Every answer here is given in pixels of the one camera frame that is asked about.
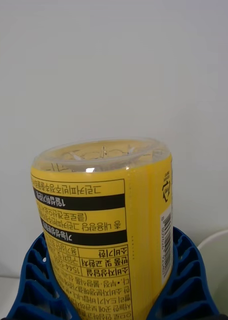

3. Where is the white cable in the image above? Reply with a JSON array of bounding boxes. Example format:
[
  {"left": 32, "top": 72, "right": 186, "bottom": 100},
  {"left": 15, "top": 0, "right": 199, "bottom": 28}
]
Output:
[{"left": 197, "top": 225, "right": 228, "bottom": 251}]

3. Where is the yellow label plastic bottle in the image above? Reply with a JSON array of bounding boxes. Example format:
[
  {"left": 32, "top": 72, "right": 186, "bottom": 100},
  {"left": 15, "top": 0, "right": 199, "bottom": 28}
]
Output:
[{"left": 30, "top": 137, "right": 175, "bottom": 320}]

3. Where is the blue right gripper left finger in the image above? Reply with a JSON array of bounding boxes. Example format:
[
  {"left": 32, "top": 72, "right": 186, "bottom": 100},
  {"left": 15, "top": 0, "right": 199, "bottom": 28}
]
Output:
[{"left": 5, "top": 231, "right": 81, "bottom": 320}]

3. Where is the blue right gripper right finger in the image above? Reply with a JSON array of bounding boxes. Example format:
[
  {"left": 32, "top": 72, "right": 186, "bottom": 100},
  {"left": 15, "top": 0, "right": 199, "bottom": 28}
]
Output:
[{"left": 146, "top": 226, "right": 220, "bottom": 320}]

